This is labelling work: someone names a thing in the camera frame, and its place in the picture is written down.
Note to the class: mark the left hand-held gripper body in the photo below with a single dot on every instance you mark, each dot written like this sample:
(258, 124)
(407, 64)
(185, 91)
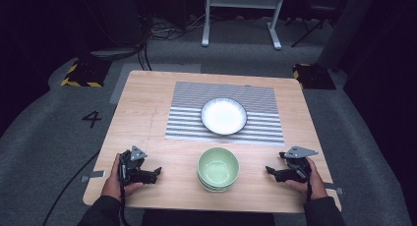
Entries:
(129, 167)

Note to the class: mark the grey curtain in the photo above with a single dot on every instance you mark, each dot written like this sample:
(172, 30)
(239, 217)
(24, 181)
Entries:
(347, 29)

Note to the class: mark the grey tape strip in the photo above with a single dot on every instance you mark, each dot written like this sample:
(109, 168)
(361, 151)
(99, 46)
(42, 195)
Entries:
(95, 175)
(334, 189)

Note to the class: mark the striped grey placemat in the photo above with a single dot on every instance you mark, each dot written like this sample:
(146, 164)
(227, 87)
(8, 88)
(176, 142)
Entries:
(187, 121)

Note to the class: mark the person's right hand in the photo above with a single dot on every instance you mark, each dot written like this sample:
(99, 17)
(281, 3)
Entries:
(316, 186)

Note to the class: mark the black yellow striped base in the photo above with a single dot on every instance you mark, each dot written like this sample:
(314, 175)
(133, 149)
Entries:
(314, 77)
(86, 73)

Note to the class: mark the person's left hand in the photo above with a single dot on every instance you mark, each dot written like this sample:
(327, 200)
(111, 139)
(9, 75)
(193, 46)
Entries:
(113, 185)

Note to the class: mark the black tripod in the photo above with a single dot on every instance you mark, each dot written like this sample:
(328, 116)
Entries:
(311, 26)

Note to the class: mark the grey stand foot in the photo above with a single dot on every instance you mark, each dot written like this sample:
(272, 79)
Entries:
(113, 53)

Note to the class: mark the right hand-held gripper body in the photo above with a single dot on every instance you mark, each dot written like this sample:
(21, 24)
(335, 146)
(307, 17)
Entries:
(298, 168)

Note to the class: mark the white plate with dark rim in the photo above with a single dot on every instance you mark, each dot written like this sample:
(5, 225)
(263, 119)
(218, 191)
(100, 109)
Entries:
(224, 116)

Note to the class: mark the green bowl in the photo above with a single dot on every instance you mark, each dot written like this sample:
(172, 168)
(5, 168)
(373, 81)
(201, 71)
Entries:
(214, 191)
(209, 187)
(218, 167)

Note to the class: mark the person's dark clothing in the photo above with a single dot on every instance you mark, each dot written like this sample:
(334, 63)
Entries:
(206, 220)

